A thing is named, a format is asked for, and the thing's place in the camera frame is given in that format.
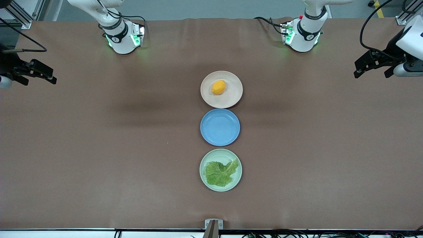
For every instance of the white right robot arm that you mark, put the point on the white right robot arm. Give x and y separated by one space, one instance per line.
120 43

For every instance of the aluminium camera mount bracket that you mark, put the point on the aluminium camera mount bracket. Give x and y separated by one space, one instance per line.
213 228

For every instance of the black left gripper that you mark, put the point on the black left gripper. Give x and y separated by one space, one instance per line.
392 51

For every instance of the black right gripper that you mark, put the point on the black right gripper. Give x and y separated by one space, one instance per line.
7 64

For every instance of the pink round plate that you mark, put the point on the pink round plate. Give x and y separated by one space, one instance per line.
228 99

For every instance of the brown table cover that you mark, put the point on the brown table cover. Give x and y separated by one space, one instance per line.
99 165

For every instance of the aluminium frame profile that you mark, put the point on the aluminium frame profile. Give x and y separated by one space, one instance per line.
401 19
23 21

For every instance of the yellow lemon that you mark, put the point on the yellow lemon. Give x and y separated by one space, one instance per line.
218 87

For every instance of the green lettuce leaf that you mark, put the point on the green lettuce leaf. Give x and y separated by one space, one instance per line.
218 175

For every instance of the light green round plate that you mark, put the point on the light green round plate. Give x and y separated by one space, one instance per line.
214 154

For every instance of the blue round plate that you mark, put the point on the blue round plate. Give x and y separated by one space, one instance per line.
219 127

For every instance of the black caster wheel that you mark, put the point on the black caster wheel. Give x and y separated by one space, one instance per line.
371 3

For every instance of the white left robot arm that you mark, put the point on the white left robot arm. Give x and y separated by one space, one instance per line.
305 41

